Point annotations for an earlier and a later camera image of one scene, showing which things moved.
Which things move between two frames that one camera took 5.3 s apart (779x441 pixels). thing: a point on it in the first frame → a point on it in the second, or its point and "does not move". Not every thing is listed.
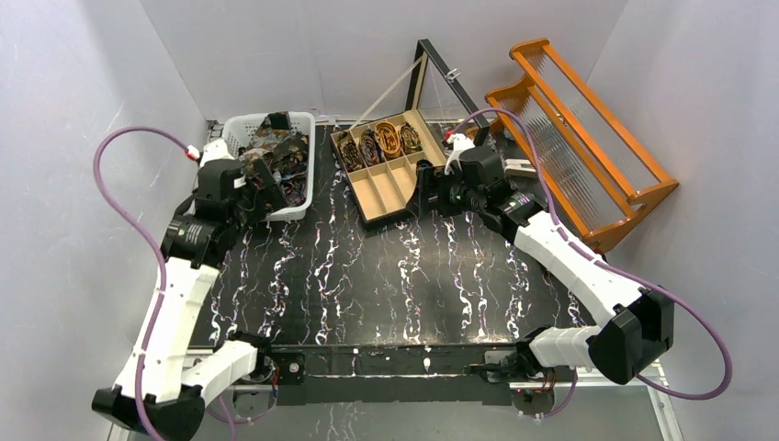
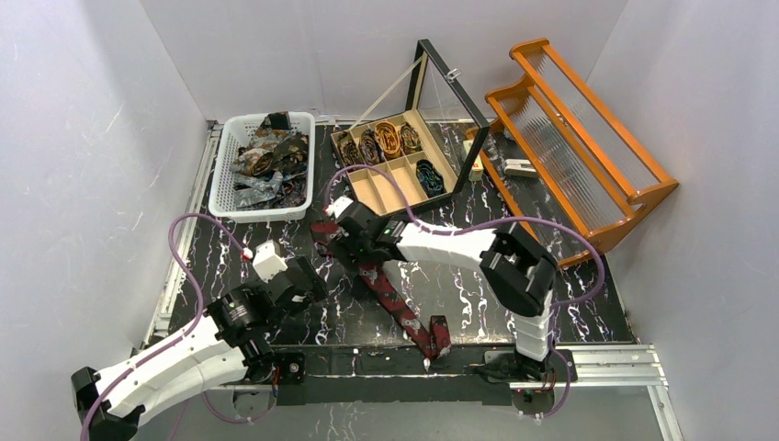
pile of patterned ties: (284, 151) does not move
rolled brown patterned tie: (410, 140) does not move
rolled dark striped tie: (350, 153) does not move
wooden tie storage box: (379, 160) does not move
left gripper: (264, 191) → (305, 277)
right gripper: (425, 191) → (340, 233)
